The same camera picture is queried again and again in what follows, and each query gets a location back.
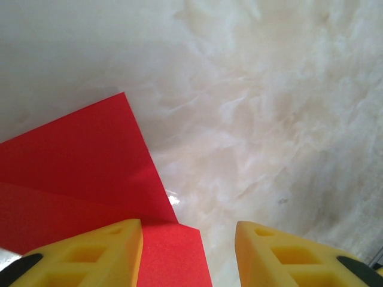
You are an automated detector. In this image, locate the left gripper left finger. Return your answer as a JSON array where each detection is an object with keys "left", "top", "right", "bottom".
[{"left": 0, "top": 218, "right": 144, "bottom": 287}]

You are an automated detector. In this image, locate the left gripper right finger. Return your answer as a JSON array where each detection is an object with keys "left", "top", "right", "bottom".
[{"left": 235, "top": 221, "right": 383, "bottom": 287}]

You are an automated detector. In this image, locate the red square paper sheet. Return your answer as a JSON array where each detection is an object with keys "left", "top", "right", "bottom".
[{"left": 0, "top": 91, "right": 213, "bottom": 287}]

